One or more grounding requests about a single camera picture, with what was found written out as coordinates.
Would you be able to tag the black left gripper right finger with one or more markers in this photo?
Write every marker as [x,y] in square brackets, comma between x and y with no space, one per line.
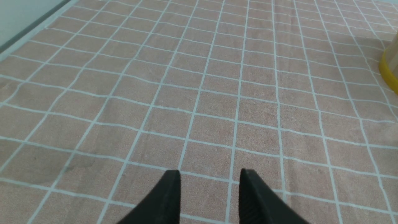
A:
[259,204]

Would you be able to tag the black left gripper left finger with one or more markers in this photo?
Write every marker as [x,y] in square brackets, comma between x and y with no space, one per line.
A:
[162,205]

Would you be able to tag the pink grid tablecloth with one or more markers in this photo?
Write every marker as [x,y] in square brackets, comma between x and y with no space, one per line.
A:
[99,103]

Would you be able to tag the yellow rimmed bamboo steamer basket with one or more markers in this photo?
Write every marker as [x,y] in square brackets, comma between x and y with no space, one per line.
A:
[388,65]

